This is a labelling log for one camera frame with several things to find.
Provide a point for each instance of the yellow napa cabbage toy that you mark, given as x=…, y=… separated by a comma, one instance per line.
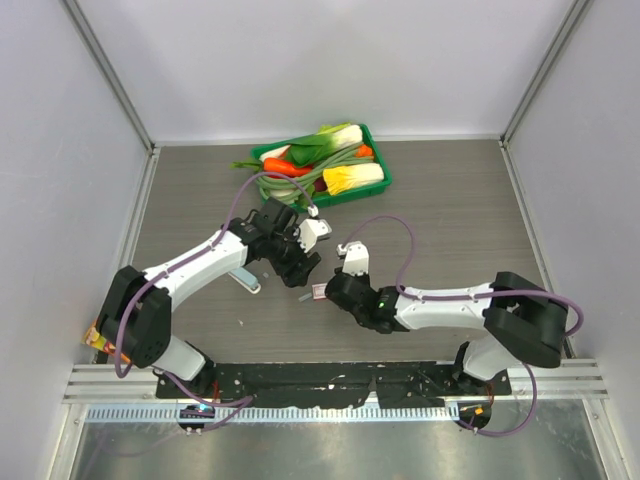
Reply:
x=341, y=179

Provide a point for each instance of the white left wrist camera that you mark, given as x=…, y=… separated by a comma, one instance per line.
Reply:
x=312, y=230

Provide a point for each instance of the light blue small stapler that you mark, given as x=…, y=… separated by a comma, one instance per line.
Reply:
x=246, y=279

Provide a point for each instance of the white bok choy toy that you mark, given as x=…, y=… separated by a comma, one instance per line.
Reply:
x=341, y=136

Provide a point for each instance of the staple box red white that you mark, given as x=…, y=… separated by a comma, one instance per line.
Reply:
x=318, y=291

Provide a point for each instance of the green leafy vegetable toy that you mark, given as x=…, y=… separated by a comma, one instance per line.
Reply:
x=302, y=152

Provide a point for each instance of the orange snack bag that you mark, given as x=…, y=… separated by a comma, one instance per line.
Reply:
x=94, y=339

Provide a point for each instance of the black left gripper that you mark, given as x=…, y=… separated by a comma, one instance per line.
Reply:
x=293, y=275

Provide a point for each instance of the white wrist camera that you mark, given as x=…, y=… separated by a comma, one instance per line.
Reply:
x=312, y=230
x=355, y=257

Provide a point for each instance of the green plastic tray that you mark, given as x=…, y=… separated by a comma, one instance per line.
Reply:
x=326, y=200

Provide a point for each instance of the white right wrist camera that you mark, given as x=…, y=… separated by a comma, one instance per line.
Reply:
x=355, y=257

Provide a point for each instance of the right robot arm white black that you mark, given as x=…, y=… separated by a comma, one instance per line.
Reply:
x=521, y=322

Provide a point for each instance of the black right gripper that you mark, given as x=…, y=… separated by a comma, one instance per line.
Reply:
x=364, y=278

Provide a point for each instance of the small orange carrot toy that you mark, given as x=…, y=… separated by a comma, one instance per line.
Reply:
x=364, y=151

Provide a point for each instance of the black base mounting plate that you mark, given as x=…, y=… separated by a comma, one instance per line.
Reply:
x=332, y=385

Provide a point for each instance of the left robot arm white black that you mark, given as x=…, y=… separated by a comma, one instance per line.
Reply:
x=136, y=316

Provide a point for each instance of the green bean bundle toy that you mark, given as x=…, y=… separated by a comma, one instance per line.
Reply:
x=313, y=182

